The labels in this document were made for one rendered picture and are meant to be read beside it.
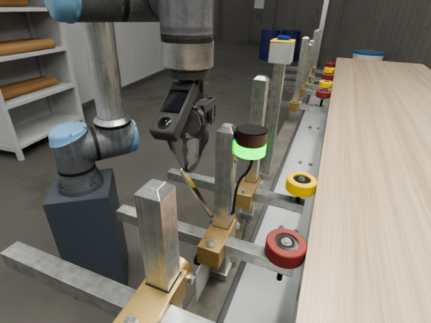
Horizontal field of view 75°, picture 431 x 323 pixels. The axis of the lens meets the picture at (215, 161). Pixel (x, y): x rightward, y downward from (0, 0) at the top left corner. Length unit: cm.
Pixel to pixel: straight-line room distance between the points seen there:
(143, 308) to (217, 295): 36
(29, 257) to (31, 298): 128
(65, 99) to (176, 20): 333
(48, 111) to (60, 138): 272
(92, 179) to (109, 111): 30
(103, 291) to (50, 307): 129
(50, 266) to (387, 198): 73
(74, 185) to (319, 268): 101
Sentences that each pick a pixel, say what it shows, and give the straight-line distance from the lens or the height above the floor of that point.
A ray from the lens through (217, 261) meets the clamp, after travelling 62.
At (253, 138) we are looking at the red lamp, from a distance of 50.
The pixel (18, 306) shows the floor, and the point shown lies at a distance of 182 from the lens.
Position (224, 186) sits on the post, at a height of 98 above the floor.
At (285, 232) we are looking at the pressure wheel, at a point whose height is 91.
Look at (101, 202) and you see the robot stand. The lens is 128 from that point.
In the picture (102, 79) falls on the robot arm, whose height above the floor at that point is 106.
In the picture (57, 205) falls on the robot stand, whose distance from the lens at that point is 131.
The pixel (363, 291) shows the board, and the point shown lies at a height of 90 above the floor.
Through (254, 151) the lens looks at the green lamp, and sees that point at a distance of 51.
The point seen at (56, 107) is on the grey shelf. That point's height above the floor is 20.
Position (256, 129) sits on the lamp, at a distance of 52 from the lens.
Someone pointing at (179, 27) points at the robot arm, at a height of 128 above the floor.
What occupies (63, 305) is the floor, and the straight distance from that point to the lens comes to 173.
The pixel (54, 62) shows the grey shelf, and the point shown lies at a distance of 369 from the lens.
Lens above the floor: 131
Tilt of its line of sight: 29 degrees down
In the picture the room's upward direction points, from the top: 2 degrees clockwise
